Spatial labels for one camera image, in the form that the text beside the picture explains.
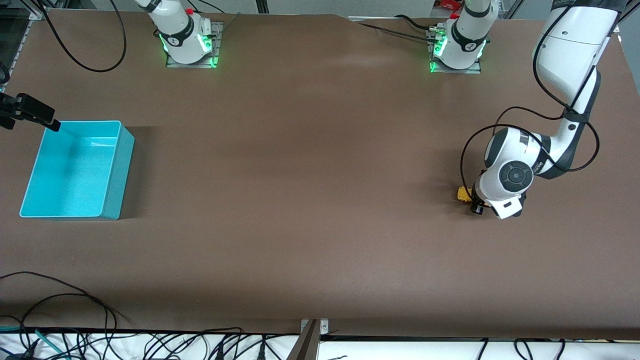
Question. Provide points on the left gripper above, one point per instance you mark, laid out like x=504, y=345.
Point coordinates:
x=475, y=204

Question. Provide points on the yellow beetle toy car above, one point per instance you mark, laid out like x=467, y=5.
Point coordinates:
x=463, y=194

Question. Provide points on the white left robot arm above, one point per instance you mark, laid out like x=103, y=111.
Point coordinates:
x=570, y=50

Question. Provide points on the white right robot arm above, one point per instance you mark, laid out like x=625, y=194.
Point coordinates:
x=180, y=40

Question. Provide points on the turquoise plastic bin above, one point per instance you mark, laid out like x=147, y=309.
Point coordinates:
x=75, y=175

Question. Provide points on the brown table mat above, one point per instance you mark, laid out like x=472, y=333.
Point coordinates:
x=300, y=240

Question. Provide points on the red object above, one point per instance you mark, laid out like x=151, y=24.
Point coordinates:
x=450, y=5

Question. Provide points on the grey metal beam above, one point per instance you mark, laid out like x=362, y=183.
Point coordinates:
x=306, y=347

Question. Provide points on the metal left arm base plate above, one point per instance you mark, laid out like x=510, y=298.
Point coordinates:
x=455, y=71

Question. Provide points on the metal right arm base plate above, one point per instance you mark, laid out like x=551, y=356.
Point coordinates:
x=218, y=35

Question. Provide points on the metal corner bracket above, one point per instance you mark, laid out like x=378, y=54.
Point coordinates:
x=324, y=327

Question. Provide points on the aluminium frame profile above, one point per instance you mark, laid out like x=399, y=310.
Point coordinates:
x=631, y=6
x=512, y=7

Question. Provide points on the black frame profile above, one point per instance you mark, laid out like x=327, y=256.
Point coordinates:
x=262, y=6

